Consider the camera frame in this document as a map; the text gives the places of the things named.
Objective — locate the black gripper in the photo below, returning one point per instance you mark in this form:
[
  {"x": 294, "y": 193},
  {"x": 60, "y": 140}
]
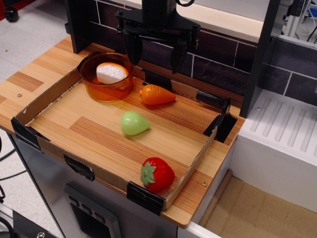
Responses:
[{"x": 158, "y": 21}]

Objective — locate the orange transparent plastic pot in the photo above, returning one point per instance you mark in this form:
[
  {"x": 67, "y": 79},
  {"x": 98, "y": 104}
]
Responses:
[{"x": 106, "y": 92}]

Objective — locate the cardboard fence with black tape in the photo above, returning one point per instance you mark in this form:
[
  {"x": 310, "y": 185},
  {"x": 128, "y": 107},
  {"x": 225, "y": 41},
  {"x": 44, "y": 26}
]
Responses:
[{"x": 192, "y": 136}]

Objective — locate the orange toy carrot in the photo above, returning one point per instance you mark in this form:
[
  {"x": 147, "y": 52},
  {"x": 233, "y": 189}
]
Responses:
[{"x": 155, "y": 95}]

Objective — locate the green toy pear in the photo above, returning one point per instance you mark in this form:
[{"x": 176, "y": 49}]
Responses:
[{"x": 132, "y": 123}]

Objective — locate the red toy strawberry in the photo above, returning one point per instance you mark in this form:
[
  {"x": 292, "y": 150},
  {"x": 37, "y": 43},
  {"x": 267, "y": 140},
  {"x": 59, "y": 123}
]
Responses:
[{"x": 156, "y": 174}]

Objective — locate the black chair caster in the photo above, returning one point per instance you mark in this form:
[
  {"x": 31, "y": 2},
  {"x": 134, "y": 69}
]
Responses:
[{"x": 11, "y": 14}]

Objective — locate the white toy sink drainboard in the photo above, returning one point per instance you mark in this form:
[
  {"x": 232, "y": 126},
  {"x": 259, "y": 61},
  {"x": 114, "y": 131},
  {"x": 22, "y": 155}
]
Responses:
[{"x": 276, "y": 149}]

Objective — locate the grey toy oven front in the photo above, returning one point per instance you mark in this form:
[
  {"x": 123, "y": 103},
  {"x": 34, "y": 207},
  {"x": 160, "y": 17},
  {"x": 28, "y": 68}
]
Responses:
[{"x": 86, "y": 209}]

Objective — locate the dark grey vertical post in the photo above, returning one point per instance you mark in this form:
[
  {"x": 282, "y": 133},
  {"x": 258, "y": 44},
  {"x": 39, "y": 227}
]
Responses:
[{"x": 255, "y": 82}]

